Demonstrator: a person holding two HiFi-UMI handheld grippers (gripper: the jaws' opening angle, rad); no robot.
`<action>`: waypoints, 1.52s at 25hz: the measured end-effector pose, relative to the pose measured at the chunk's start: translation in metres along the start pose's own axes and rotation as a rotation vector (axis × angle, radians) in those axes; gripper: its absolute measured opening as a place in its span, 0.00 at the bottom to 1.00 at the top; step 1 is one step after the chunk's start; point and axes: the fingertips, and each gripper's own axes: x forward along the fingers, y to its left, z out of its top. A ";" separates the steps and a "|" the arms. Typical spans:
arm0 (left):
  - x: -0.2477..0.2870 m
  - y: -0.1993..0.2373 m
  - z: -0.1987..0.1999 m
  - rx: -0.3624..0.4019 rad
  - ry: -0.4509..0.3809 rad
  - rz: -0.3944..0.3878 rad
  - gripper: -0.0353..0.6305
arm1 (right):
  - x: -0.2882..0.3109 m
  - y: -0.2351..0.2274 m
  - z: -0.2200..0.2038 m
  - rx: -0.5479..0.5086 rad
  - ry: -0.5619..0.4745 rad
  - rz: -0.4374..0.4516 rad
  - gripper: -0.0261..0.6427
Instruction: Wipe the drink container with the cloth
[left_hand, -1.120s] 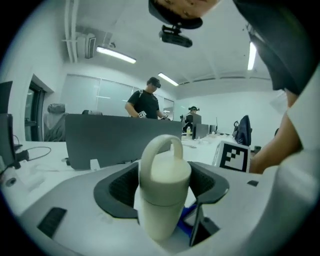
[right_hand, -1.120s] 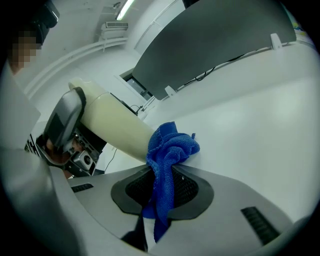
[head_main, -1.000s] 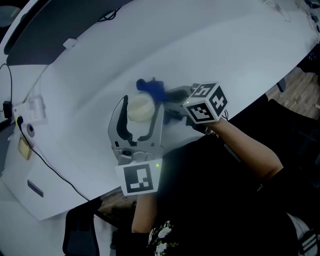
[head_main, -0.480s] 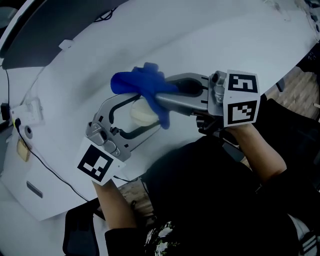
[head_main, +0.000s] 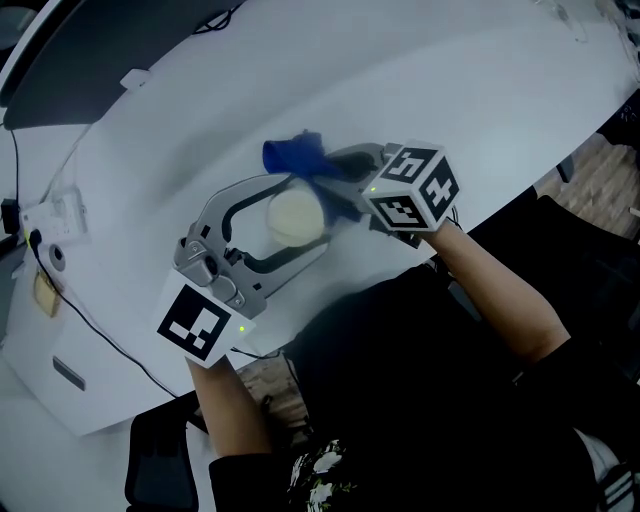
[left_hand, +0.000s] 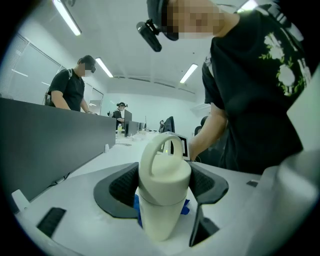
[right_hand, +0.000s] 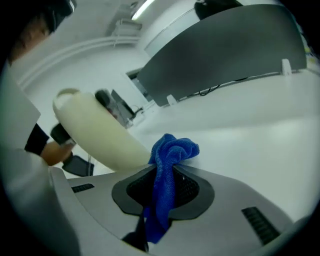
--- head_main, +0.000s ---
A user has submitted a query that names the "white cable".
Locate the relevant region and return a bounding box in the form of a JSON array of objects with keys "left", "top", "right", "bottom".
[{"left": 42, "top": 124, "right": 94, "bottom": 202}]

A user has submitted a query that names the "white divider bracket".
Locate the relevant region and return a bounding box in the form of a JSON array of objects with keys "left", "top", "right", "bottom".
[{"left": 119, "top": 68, "right": 152, "bottom": 92}]

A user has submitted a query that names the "person's right forearm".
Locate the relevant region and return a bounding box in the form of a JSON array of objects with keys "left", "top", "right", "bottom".
[{"left": 422, "top": 219, "right": 572, "bottom": 364}]

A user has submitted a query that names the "thin black cable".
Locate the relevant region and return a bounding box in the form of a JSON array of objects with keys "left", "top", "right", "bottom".
[{"left": 6, "top": 129, "right": 22, "bottom": 202}]

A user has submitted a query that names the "person's left forearm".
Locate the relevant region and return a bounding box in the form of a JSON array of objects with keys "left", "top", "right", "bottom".
[{"left": 187, "top": 352, "right": 274, "bottom": 459}]

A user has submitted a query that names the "yellow notepad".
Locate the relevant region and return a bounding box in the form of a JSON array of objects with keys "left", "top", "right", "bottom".
[{"left": 32, "top": 272, "right": 63, "bottom": 318}]

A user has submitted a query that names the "black power cable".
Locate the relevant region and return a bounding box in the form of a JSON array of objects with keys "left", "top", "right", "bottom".
[{"left": 27, "top": 229, "right": 179, "bottom": 399}]

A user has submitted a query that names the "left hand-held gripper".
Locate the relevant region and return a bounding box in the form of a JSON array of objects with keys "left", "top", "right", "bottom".
[{"left": 154, "top": 173, "right": 335, "bottom": 371}]

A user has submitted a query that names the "cream round ball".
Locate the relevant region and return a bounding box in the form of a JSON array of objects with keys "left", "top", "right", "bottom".
[{"left": 266, "top": 192, "right": 326, "bottom": 248}]

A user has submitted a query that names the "black printed t-shirt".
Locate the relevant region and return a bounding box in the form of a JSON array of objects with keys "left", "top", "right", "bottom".
[{"left": 207, "top": 194, "right": 640, "bottom": 512}]

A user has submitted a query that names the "black office chair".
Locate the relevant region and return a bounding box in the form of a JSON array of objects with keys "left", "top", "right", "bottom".
[
  {"left": 532, "top": 89, "right": 640, "bottom": 321},
  {"left": 124, "top": 399, "right": 197, "bottom": 512}
]

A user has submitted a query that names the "blue cloth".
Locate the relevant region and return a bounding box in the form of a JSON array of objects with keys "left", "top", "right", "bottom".
[{"left": 262, "top": 128, "right": 362, "bottom": 225}]

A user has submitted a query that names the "striped black white shoe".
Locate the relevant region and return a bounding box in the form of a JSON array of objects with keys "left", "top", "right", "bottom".
[{"left": 574, "top": 429, "right": 640, "bottom": 512}]

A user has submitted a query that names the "black power adapter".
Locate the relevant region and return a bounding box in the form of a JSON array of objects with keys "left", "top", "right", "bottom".
[{"left": 1, "top": 198, "right": 21, "bottom": 236}]

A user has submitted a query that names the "white power strip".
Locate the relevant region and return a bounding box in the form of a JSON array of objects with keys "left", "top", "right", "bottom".
[{"left": 19, "top": 184, "right": 89, "bottom": 242}]

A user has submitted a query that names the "dark smartphone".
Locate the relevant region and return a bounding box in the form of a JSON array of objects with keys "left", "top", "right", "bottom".
[{"left": 52, "top": 356, "right": 87, "bottom": 393}]

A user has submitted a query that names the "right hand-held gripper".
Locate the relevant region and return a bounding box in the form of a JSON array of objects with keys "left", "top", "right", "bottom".
[{"left": 318, "top": 140, "right": 461, "bottom": 250}]

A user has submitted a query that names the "black looped cable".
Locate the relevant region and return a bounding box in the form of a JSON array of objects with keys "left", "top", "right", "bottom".
[{"left": 192, "top": 7, "right": 234, "bottom": 37}]

